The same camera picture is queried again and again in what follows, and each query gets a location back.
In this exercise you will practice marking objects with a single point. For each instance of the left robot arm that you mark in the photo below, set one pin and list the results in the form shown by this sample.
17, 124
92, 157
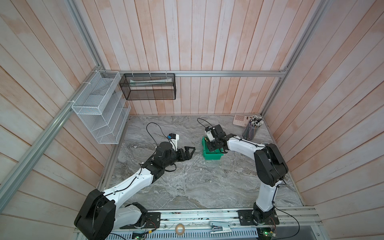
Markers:
102, 211

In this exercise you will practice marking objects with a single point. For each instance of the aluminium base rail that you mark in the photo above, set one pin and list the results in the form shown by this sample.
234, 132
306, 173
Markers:
296, 223

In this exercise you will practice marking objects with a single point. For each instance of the tape roll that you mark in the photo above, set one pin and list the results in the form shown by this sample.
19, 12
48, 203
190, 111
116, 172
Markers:
179, 229

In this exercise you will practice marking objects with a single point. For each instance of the grey stapler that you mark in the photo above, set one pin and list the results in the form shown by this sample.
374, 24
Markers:
220, 227

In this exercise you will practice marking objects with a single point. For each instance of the mesh pen holder cup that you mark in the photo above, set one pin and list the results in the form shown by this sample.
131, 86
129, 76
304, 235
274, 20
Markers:
252, 126

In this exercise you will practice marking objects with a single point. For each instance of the white wire mesh shelf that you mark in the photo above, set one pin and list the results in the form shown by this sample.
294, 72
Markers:
102, 108

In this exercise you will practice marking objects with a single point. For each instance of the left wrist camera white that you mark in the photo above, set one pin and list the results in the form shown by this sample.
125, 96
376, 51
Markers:
174, 140

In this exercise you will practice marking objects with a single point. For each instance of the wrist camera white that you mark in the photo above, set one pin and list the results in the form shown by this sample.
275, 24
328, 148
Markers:
208, 131
174, 140

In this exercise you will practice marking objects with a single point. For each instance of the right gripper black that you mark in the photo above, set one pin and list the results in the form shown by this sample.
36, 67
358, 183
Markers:
211, 147

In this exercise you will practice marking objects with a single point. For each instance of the black wire mesh basket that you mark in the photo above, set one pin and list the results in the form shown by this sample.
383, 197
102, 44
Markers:
146, 86

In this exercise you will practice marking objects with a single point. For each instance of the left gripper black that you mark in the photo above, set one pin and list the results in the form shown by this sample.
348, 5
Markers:
184, 158

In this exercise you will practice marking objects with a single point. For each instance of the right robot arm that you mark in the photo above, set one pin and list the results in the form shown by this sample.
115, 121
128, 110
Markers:
270, 165

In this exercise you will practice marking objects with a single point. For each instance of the green plastic bin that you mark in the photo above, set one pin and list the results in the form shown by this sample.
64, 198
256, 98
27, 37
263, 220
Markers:
210, 155

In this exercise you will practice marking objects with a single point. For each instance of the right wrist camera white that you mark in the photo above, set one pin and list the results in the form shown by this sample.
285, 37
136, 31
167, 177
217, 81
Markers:
208, 131

